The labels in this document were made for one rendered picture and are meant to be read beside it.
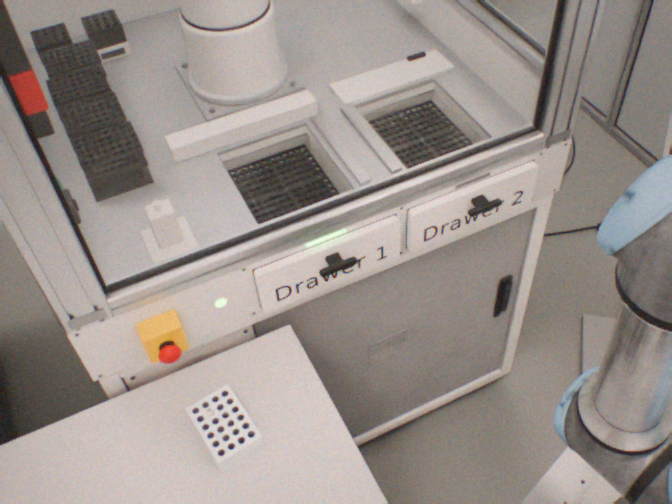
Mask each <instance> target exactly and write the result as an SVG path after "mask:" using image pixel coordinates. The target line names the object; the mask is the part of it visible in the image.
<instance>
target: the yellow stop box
mask: <svg viewBox="0 0 672 504"><path fill-rule="evenodd" d="M136 329H137V332H138V335H139V337H140V340H141V343H142V345H143V347H144V349H145V352H146V354H147V356H148V358H149V360H150V362H151V363H152V364H154V363H157V362H159V358H158V354H159V352H160V350H161V349H162V348H164V347H165V346H167V345H177V346H179V347H180V348H181V350H182V352H184V351H186V350H188V349H189V347H190V346H189V343H188V340H187V338H186V335H185V332H184V329H183V327H182V324H181V322H180V319H179V317H178V315H177V312H176V311H175V310H174V309H173V310H170V311H167V312H165V313H162V314H160V315H157V316H155V317H152V318H150V319H147V320H144V321H142V322H139V323H137V324H136Z"/></svg>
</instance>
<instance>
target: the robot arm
mask: <svg viewBox="0 0 672 504"><path fill-rule="evenodd" d="M597 242H598V244H599V245H600V246H601V247H602V248H603V249H604V250H605V253H606V254H607V255H609V256H610V255H612V256H614V257H615V258H616V259H618V261H617V265H616V268H615V274H614V281H615V287H616V290H617V293H618V295H619V297H620V299H621V301H622V303H621V306H620V309H619V312H618V315H617V318H616V321H615V324H614V327H613V331H612V334H611V337H610V340H609V343H608V346H607V349H606V352H605V355H604V358H603V362H602V365H601V367H594V368H591V369H589V370H587V371H586V372H584V373H583V374H582V375H580V376H579V377H578V378H577V379H576V380H575V381H574V382H573V383H572V384H571V385H570V386H569V388H568V389H567V390H566V392H565V393H564V394H563V396H562V400H561V402H559V403H558V405H557V407H556V410H555V413H554V417H553V425H554V429H555V431H556V433H557V434H558V435H559V436H560V437H561V438H562V439H563V440H564V442H565V444H566V445H567V447H568V448H569V449H571V450H572V451H573V452H575V453H577V454H578V455H579V456H580V457H581V458H582V459H583V460H584V461H586V462H587V463H588V464H589V465H590V466H591V467H592V468H593V469H594V470H595V471H596V472H597V473H598V474H599V475H600V476H601V477H603V478H604V479H605V480H606V481H607V482H608V483H609V484H610V485H611V486H612V487H613V488H614V489H615V490H616V491H617V492H619V493H620V494H621V495H622V496H623V497H624V498H625V499H626V500H627V501H628V502H629V503H630V504H672V154H670V155H668V156H666V157H664V158H662V159H661V160H659V161H658V162H656V163H655V164H654V165H652V166H651V167H650V168H649V169H648V170H646V171H645V172H644V173H643V174H642V175H641V176H640V177H639V178H638V179H637V180H636V181H635V182H634V183H633V184H632V185H631V186H630V187H629V188H628V189H627V190H626V191H625V192H624V193H623V195H622V196H621V197H620V198H619V199H618V201H617V202H616V203H615V204H614V206H613V207H612V208H611V210H610V211H609V213H608V214H607V216H606V217H605V219H604V220H603V222H602V224H601V226H600V228H599V231H598V234H597Z"/></svg>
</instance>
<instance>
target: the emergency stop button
mask: <svg viewBox="0 0 672 504"><path fill-rule="evenodd" d="M181 355H182V350H181V348H180V347H179V346H177V345H167V346H165V347H164V348H162V349H161V350H160V352H159V354H158V358H159V361H160V362H161V363H164V364H172V363H174V362H176V361H177V360H179V358H180V357H181Z"/></svg>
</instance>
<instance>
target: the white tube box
mask: <svg viewBox="0 0 672 504"><path fill-rule="evenodd" d="M208 407H212V408H213V411H214V415H213V416H208V415H207V413H206V409H207V408H208ZM185 410H186V412H187V414H188V417H189V419H190V421H191V422H192V424H193V426H194V427H195V429H196V431H197V432H198V434H199V436H200V438H201V439H202V441H203V443H204V444H205V446H206V448H207V449H208V451H209V453H210V454H211V456H212V458H213V459H214V461H215V463H216V464H217V466H218V468H219V469H220V471H221V473H223V472H225V471H227V470H228V469H230V468H231V467H233V466H235V465H236V464H238V463H239V462H241V461H243V460H244V459H246V458H247V457H249V456H251V455H252V454H254V453H255V452H257V451H259V450H260V449H262V448H263V447H265V444H264V441H263V437H262V435H261V433H260V432H259V430H258V429H257V427H256V426H255V424H254V423H253V421H252V420H251V418H250V417H249V415H248V414H247V412H246V411H245V409H244V408H243V406H242V405H241V403H240V402H239V400H238V399H237V397H236V396H235V394H234V393H233V391H232V390H231V388H230V387H229V385H228V384H227V385H225V386H223V387H222V388H220V389H218V390H216V391H215V392H213V393H211V394H209V395H208V396H206V397H204V398H203V399H201V400H199V401H197V402H196V403H194V404H192V405H190V406H189V407H187V408H185Z"/></svg>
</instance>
